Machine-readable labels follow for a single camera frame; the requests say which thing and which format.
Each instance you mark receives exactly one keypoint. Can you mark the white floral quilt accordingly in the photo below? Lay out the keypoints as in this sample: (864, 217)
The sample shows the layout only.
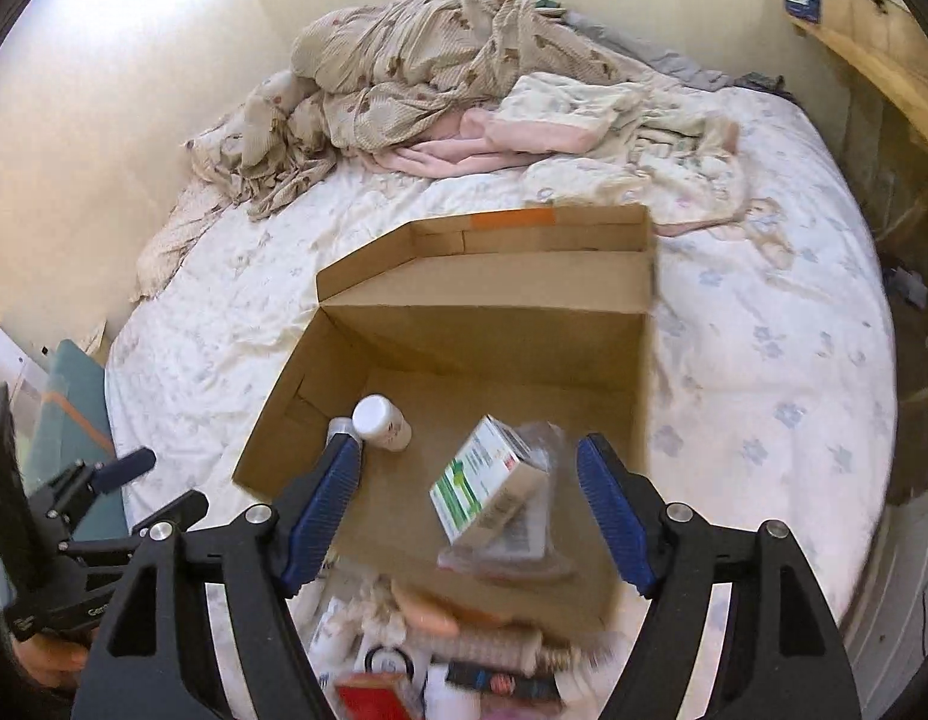
(569, 101)

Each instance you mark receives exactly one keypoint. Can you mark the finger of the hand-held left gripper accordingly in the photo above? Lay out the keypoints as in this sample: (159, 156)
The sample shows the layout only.
(182, 510)
(126, 465)

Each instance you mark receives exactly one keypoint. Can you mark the white tube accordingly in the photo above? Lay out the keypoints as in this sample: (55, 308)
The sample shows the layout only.
(452, 701)

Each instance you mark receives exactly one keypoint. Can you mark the beige printed blanket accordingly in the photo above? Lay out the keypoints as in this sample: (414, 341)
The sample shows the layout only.
(404, 75)

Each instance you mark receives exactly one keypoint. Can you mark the black tube with red mark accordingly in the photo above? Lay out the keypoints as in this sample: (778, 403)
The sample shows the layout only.
(501, 686)

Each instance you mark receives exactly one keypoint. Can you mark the person's left hand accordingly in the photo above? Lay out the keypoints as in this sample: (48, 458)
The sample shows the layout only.
(47, 660)

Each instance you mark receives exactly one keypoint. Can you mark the peach tube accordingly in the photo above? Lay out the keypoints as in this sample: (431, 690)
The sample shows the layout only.
(434, 607)

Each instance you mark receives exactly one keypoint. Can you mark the wooden shelf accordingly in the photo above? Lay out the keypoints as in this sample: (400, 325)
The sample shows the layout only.
(883, 52)

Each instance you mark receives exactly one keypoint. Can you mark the red box with barcode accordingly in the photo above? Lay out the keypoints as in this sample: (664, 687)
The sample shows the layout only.
(374, 701)

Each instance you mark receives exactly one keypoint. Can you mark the green and white medicine box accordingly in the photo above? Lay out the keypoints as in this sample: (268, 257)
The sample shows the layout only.
(471, 487)

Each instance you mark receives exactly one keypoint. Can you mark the beige ribbed bottle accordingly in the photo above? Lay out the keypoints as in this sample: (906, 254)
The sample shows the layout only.
(494, 645)

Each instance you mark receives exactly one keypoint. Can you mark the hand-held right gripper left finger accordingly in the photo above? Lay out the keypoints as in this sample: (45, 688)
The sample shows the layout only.
(329, 502)

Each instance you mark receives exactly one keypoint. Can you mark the pinkish sachet pack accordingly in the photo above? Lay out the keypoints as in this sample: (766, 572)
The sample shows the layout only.
(557, 457)

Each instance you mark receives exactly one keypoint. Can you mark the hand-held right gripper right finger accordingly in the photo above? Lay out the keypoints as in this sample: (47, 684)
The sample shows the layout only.
(610, 510)

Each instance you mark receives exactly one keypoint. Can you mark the white round container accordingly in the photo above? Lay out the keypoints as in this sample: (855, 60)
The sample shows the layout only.
(389, 664)

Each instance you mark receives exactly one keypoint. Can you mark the teal storage box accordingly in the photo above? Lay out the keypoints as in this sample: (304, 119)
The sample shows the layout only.
(70, 397)

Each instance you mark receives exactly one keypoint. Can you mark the brown cardboard box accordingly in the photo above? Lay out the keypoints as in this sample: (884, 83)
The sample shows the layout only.
(464, 315)

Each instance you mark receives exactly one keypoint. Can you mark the white packet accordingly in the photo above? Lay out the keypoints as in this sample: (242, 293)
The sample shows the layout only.
(332, 626)

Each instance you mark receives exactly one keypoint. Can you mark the grey cloth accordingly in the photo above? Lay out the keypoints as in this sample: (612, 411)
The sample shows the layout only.
(659, 60)

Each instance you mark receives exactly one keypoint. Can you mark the white board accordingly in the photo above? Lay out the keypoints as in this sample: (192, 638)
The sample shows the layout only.
(6, 360)

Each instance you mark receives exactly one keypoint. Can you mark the pink cloth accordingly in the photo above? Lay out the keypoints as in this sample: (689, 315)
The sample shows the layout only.
(449, 154)

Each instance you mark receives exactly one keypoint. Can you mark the white capped pill bottle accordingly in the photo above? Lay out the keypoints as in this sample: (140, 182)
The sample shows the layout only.
(377, 420)

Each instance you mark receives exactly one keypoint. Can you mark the crumpled white tissue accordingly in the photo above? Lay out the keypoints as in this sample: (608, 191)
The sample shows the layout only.
(377, 604)

